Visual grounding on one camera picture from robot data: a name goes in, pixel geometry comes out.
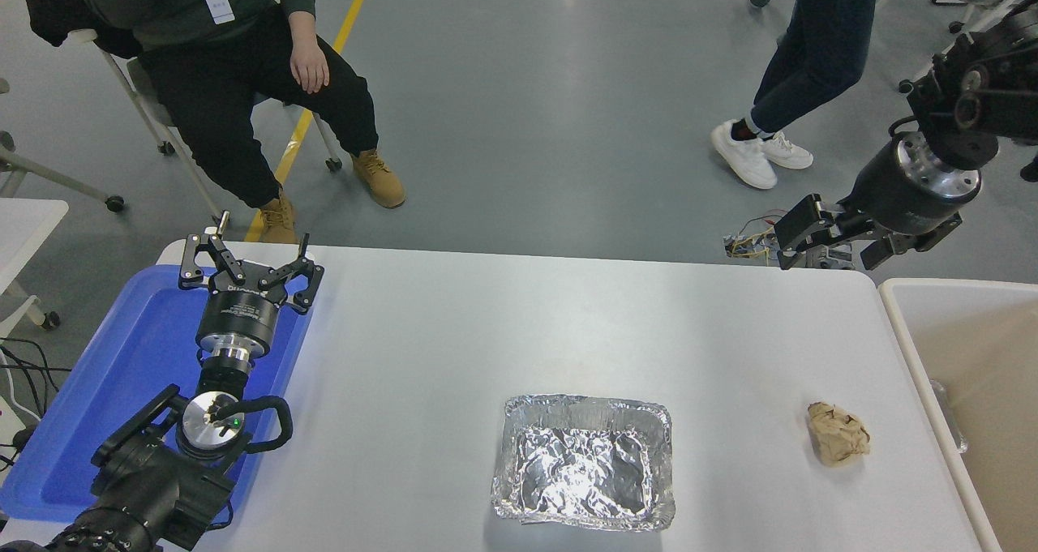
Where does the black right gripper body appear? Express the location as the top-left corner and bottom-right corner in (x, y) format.
(842, 147), (972, 238)

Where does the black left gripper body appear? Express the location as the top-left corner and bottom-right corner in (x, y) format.
(197, 275), (288, 352)

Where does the silver foil tray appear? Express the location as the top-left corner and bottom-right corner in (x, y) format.
(491, 394), (676, 533)

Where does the person's left hand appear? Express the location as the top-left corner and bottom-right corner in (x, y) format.
(290, 40), (331, 95)

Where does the small grey device box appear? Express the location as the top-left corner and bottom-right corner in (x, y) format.
(811, 242), (857, 271)

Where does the blue plastic tray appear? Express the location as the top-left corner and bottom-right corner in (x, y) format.
(0, 264), (315, 524)

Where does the large pale bin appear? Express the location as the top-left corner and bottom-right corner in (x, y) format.
(878, 278), (1038, 552)

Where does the grey wheeled chair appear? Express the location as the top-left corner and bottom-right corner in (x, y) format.
(69, 29), (343, 230)

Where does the person in navy trousers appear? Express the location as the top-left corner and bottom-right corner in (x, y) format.
(711, 0), (885, 190)

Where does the seated person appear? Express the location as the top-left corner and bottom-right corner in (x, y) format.
(75, 0), (406, 245)

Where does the crumpled tan paper ball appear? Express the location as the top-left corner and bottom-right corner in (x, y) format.
(806, 400), (872, 466)

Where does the grey chair base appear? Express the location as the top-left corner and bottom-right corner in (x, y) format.
(0, 78), (127, 214)

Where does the small white table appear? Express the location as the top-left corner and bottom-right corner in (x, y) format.
(0, 198), (70, 332)

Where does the white power strip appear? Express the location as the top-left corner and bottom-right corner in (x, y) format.
(0, 394), (35, 456)

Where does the black jacket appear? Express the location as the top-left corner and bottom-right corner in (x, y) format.
(16, 0), (143, 58)

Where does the wired circuit board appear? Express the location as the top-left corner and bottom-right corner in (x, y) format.
(723, 209), (804, 261)

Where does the black floor cable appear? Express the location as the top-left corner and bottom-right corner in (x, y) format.
(0, 337), (59, 421)

